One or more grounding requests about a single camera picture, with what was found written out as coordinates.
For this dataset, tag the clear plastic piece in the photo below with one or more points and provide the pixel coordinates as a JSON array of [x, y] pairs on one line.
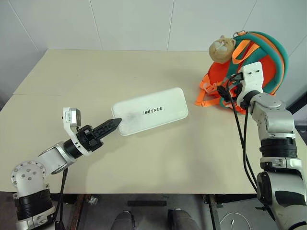
[[93, 199]]

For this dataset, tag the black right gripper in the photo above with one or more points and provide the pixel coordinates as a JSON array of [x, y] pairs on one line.
[[236, 92]]

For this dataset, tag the black slotted strip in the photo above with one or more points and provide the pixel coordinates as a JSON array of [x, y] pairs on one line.
[[146, 203]]

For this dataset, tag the beige plush cat charm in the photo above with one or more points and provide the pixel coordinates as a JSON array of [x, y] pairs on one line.
[[221, 49]]

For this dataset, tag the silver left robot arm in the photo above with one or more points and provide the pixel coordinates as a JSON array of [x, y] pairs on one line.
[[52, 158]]

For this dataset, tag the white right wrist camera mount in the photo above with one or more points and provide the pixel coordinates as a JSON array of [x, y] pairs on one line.
[[251, 79]]

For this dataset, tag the white rectangular box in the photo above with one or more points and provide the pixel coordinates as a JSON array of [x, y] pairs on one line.
[[149, 111]]

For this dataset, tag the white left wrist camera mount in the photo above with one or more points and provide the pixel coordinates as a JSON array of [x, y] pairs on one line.
[[68, 127]]

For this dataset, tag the dark rounded shape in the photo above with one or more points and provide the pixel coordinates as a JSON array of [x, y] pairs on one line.
[[183, 220], [123, 221]]

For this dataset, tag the orange and teal backpack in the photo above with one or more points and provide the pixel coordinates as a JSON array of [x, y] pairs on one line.
[[271, 69]]

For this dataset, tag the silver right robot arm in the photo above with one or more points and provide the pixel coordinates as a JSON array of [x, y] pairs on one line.
[[275, 124]]

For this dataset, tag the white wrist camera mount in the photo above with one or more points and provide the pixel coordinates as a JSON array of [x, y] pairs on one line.
[[251, 79], [68, 127]]

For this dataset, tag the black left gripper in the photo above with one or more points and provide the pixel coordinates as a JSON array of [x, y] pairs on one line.
[[87, 139]]

